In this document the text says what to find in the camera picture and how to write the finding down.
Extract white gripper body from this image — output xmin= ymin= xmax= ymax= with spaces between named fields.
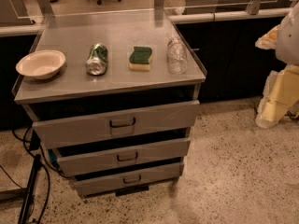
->
xmin=255 ymin=64 xmax=299 ymax=128

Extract grey drawer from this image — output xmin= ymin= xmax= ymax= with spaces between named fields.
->
xmin=74 ymin=161 xmax=184 ymax=196
xmin=33 ymin=100 xmax=199 ymax=148
xmin=58 ymin=137 xmax=191 ymax=176

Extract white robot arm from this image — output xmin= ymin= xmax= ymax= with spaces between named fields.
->
xmin=255 ymin=4 xmax=299 ymax=128

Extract grey top drawer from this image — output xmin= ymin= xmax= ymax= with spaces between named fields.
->
xmin=33 ymin=100 xmax=199 ymax=148

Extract grey metal drawer cabinet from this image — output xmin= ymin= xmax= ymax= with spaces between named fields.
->
xmin=15 ymin=10 xmax=206 ymax=187

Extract grey bottom drawer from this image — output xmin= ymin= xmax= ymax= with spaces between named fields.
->
xmin=74 ymin=161 xmax=184 ymax=196

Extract clear plastic bottle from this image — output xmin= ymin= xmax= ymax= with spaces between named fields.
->
xmin=167 ymin=37 xmax=188 ymax=74

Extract green yellow sponge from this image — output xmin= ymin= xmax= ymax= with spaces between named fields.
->
xmin=129 ymin=47 xmax=152 ymax=71

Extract green soda can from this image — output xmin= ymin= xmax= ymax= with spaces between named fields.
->
xmin=85 ymin=43 xmax=108 ymax=76

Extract white bowl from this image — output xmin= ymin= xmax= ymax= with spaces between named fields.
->
xmin=16 ymin=50 xmax=65 ymax=79

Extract black stand leg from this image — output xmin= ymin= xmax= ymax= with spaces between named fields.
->
xmin=18 ymin=154 xmax=41 ymax=224

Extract white horizontal rail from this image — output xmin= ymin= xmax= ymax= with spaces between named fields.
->
xmin=168 ymin=7 xmax=291 ymax=24

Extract black floor cable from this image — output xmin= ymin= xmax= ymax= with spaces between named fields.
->
xmin=11 ymin=126 xmax=68 ymax=224

